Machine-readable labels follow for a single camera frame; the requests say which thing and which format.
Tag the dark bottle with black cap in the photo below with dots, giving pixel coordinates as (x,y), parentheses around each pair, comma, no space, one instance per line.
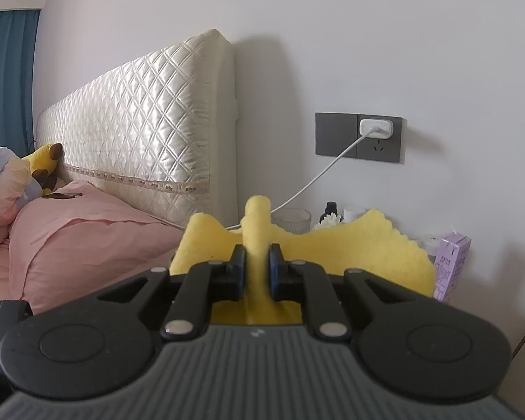
(331,208)

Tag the cream quilted headboard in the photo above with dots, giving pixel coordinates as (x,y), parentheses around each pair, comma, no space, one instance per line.
(148,131)

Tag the pink pillow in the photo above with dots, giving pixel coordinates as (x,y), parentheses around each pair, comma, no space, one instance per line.
(92,245)

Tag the purple drink carton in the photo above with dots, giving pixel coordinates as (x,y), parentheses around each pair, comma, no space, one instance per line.
(453,262)

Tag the white cylinder container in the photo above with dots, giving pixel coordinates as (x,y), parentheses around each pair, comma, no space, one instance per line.
(353,213)

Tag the blue curtain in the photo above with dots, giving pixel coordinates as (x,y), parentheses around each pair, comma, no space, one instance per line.
(6,78)

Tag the white charger plug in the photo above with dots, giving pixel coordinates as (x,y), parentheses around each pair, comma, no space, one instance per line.
(376,127)

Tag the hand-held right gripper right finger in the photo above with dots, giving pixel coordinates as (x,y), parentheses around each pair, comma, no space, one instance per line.
(274,271)

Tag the yellow cleaning cloth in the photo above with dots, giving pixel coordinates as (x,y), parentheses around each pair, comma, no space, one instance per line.
(376,253)

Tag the yellow plush toy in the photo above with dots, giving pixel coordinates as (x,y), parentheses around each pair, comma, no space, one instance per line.
(41,157)

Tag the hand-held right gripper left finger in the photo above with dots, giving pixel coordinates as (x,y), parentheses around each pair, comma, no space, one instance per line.
(239,267)

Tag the white jar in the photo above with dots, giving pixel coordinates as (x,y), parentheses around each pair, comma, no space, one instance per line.
(428,243)

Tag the ribbed glass cup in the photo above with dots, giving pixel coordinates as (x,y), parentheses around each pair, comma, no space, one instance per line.
(295,221)

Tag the pink and blue blanket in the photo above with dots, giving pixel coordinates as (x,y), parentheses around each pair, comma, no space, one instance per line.
(4,183)

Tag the white flower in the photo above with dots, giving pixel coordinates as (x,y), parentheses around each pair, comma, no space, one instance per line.
(328,224)

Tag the grey wall socket panel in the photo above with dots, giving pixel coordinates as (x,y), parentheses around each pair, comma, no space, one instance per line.
(337,135)

